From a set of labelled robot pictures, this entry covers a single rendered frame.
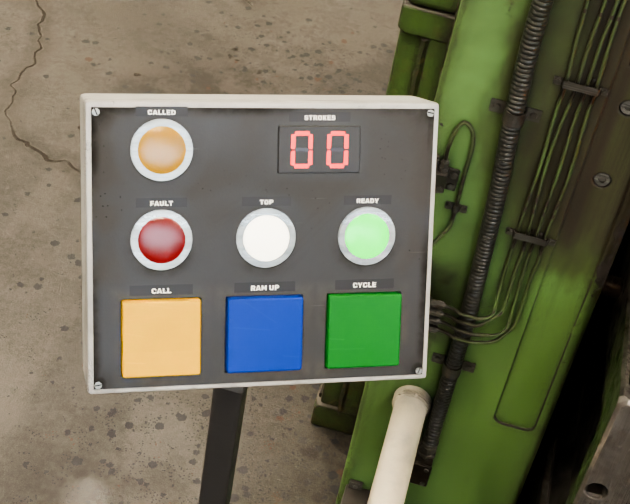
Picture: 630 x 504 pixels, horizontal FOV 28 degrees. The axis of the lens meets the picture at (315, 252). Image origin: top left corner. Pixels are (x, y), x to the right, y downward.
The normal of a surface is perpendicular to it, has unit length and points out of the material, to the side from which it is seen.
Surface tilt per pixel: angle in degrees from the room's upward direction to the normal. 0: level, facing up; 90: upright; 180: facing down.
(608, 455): 90
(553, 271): 90
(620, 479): 90
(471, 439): 90
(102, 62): 0
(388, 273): 60
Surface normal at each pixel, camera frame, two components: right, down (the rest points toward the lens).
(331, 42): 0.14, -0.74
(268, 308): 0.23, 0.21
